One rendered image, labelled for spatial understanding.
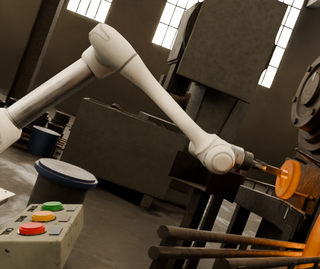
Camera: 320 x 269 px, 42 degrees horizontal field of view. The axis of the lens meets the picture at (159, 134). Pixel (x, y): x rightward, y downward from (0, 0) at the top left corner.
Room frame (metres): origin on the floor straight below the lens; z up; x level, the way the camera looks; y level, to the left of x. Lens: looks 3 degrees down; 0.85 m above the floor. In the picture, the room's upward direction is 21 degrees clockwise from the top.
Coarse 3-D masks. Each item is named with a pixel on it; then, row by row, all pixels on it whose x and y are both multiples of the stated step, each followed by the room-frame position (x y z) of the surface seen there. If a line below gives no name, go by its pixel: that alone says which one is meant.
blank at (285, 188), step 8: (288, 160) 1.67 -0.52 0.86; (288, 168) 1.64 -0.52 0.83; (296, 168) 1.60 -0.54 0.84; (288, 176) 1.61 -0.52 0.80; (296, 176) 1.58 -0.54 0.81; (280, 184) 1.67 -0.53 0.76; (288, 184) 1.59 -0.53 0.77; (296, 184) 1.58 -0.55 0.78; (280, 192) 1.63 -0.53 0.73; (288, 192) 1.59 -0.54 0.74
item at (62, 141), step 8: (0, 104) 4.40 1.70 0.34; (8, 104) 4.42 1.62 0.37; (48, 112) 4.82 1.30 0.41; (56, 112) 4.97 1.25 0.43; (40, 120) 4.69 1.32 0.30; (48, 120) 4.98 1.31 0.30; (56, 120) 4.94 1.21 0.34; (64, 120) 4.96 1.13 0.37; (24, 128) 4.43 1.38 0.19; (32, 128) 4.58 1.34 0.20; (48, 128) 4.72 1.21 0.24; (56, 128) 4.70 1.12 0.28; (64, 128) 5.02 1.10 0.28; (24, 136) 5.04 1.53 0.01; (16, 144) 4.36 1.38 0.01; (64, 144) 4.80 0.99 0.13; (56, 152) 4.76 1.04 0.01
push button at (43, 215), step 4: (36, 212) 0.74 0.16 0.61; (40, 212) 0.74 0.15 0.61; (44, 212) 0.74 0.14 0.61; (48, 212) 0.74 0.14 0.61; (52, 212) 0.74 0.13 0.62; (32, 216) 0.72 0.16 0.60; (36, 216) 0.72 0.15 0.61; (40, 216) 0.72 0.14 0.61; (44, 216) 0.72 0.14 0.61; (48, 216) 0.72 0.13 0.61; (52, 216) 0.73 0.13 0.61; (36, 220) 0.71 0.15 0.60; (40, 220) 0.71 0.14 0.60; (44, 220) 0.71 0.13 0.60
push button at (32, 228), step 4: (24, 224) 0.66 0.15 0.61; (28, 224) 0.66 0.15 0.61; (32, 224) 0.66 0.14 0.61; (36, 224) 0.66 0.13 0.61; (40, 224) 0.66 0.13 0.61; (20, 228) 0.65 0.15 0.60; (24, 228) 0.64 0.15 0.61; (28, 228) 0.64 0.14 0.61; (32, 228) 0.64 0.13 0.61; (36, 228) 0.64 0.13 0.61; (40, 228) 0.65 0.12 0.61; (44, 228) 0.66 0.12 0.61; (20, 232) 0.64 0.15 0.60; (24, 232) 0.64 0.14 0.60; (28, 232) 0.64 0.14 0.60; (32, 232) 0.64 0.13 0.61; (36, 232) 0.64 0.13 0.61; (40, 232) 0.65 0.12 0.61
